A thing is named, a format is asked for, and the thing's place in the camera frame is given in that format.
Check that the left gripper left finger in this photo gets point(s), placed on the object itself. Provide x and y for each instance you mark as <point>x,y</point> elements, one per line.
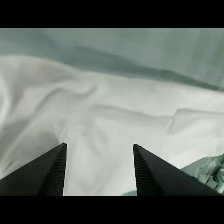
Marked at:
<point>43,176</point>

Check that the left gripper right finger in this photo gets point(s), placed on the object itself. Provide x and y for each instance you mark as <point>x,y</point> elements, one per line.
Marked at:
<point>156,176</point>

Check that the white shirt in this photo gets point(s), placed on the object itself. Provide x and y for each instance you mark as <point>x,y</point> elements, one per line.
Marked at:
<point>110,126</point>

